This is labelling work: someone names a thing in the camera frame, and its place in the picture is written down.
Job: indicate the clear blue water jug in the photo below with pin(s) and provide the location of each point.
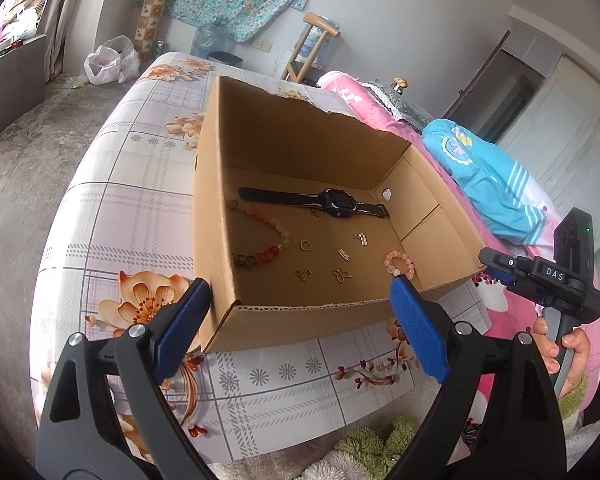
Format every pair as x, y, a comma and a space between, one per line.
207, 40

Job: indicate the person's right hand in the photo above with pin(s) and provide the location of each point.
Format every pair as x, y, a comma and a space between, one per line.
580, 355

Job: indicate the teal floral wall cloth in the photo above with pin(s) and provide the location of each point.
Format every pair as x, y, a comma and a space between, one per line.
240, 0

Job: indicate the silver bar charm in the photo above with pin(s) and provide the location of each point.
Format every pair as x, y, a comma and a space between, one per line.
344, 253

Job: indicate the grey curtain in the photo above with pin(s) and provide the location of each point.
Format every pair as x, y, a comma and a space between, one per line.
62, 20

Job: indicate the person's right forearm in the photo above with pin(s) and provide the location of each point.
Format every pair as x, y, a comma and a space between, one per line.
580, 385

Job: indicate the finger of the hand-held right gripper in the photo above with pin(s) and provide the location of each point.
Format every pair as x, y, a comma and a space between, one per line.
500, 260
502, 277

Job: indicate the grey cabinet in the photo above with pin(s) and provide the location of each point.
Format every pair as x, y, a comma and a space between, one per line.
10, 90

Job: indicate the jar with mushroom lid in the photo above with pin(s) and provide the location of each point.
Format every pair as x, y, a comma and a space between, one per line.
399, 82

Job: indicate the small silver pendant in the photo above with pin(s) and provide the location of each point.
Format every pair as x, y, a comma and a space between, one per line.
361, 237

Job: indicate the grey green pillow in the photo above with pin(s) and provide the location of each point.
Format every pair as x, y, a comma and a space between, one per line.
415, 110

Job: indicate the brown cardboard box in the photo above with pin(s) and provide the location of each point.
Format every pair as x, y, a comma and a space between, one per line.
260, 320

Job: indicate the white wall socket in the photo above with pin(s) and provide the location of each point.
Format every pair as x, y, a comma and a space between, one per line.
262, 45

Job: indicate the white wardrobe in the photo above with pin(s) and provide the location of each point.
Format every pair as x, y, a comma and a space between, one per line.
580, 135

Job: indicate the gold curly charm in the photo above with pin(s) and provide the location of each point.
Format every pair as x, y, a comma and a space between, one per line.
341, 274

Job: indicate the silver rice cooker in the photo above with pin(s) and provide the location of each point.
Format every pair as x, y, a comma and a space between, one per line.
225, 57

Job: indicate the white fluffy robe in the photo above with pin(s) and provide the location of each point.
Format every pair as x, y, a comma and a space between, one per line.
365, 447

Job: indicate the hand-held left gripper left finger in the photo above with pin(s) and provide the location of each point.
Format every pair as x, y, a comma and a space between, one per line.
180, 330

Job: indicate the blue quilt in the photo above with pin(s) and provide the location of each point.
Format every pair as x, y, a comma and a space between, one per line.
480, 175

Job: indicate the floral checked tablecloth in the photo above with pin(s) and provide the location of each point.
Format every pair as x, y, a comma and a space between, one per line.
130, 220

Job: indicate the wooden chair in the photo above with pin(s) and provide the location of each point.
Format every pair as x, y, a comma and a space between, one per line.
300, 45

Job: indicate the patterned paper roll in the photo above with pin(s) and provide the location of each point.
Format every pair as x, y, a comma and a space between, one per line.
155, 10

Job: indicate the pink floral bed sheet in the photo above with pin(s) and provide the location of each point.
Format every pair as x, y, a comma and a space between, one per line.
467, 210

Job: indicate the green can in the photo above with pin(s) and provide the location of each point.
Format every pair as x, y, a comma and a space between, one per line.
158, 48

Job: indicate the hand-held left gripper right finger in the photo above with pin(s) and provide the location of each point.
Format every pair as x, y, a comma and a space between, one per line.
420, 330

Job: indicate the white plastic bag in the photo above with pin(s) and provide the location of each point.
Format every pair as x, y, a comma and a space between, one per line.
110, 65

